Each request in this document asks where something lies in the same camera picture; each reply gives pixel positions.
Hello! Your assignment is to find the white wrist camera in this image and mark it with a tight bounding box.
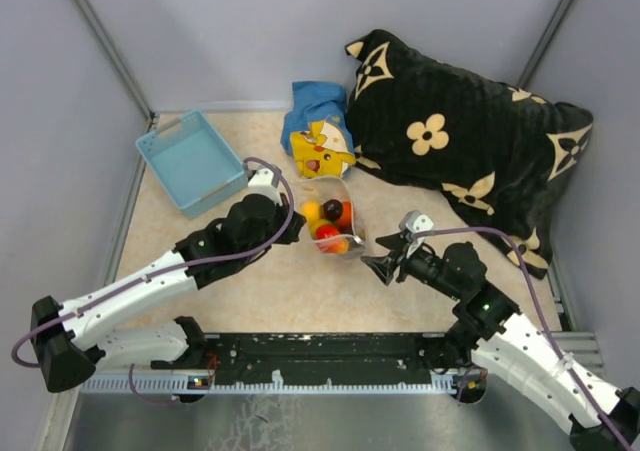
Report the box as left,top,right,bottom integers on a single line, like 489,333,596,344
248,167,282,206
399,210,434,242

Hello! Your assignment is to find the red toy apple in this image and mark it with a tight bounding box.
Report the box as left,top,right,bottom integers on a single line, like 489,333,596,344
315,224,341,240

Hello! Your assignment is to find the orange toy fruit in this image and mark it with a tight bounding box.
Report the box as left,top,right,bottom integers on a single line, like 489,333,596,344
338,201,353,227

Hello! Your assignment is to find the yellow green toy citrus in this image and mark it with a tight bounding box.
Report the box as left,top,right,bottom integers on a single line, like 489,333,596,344
309,219,331,239

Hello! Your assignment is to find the clear dotted zip top bag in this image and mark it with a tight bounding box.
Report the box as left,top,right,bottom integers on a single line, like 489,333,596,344
294,176,367,259

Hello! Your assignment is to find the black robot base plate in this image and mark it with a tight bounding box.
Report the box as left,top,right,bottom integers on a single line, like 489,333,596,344
149,330,507,387

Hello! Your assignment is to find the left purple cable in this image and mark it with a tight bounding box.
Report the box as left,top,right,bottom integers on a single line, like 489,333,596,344
10,156,296,408

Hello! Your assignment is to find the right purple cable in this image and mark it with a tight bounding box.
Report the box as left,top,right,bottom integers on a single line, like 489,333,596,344
412,226,634,451

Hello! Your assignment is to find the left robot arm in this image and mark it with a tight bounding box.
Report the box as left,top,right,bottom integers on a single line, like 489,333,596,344
30,193,306,393

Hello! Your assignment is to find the dark purple toy fruit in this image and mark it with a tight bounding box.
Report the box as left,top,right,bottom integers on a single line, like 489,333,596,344
322,199,342,222

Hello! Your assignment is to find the aluminium frame rail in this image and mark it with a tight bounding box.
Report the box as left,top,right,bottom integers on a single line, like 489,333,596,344
59,333,606,397

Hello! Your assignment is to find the yellow toy lemon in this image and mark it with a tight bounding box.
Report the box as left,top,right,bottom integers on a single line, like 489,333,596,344
300,200,323,224

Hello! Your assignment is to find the black floral pillow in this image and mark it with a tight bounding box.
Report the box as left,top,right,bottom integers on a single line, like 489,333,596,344
345,29,594,278

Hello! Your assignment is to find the blue plastic basket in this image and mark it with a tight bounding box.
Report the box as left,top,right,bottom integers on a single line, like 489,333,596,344
136,110,248,219

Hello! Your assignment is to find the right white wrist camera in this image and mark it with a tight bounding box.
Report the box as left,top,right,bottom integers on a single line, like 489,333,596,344
399,210,434,242

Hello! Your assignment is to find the right metal corner post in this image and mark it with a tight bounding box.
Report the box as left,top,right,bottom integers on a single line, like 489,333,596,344
517,0,576,88

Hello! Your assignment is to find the metal corner post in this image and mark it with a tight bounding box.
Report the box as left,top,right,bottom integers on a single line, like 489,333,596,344
517,0,576,88
55,0,156,122

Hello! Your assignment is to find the blue yellow pikachu cloth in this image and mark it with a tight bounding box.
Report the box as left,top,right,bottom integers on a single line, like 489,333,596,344
280,81,356,179

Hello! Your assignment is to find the purple cable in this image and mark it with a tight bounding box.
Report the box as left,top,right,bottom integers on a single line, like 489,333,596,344
10,156,296,408
412,226,634,451

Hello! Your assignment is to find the left metal corner post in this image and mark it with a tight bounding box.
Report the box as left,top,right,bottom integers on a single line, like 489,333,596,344
55,0,156,122

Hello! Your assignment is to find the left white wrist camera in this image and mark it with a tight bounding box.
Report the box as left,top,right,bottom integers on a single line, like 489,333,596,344
248,167,282,206

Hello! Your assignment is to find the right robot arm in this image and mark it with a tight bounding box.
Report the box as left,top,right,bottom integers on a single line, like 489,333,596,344
362,233,639,450

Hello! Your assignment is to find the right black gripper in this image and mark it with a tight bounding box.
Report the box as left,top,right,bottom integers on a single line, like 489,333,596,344
361,230,462,300

